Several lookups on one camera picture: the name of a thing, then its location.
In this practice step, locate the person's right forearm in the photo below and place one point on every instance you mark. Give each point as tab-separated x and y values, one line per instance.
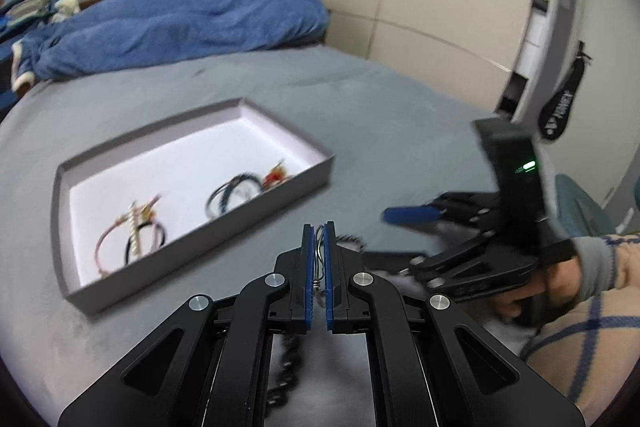
590	317

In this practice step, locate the grey bed cover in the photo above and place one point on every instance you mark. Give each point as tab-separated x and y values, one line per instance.
400	132

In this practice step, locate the stack of papers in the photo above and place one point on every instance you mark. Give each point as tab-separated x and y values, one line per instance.
25	9

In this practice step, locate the black racket bag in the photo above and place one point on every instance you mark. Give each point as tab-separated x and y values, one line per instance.
562	107

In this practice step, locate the white plush toy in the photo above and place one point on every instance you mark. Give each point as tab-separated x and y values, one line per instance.
65	7

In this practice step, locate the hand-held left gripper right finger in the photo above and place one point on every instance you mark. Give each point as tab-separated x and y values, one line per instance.
328	277

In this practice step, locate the blue fleece blanket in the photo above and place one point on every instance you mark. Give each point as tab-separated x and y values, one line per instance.
200	22

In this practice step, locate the blue grey cloth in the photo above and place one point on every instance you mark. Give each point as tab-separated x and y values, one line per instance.
582	207

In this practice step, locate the person's right hand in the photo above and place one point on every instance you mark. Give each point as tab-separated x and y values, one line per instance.
562	279

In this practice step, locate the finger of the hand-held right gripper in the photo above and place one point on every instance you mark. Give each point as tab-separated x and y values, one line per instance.
407	213
460	257

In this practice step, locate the white door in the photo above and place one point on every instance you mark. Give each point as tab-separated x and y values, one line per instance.
590	7

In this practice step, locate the grey cardboard box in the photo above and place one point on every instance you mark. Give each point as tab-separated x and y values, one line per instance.
200	187

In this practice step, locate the silver bangle with pearls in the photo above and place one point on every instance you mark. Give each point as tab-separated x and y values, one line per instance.
133	227

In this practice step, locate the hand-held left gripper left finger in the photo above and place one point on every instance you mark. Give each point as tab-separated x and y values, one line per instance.
308	277

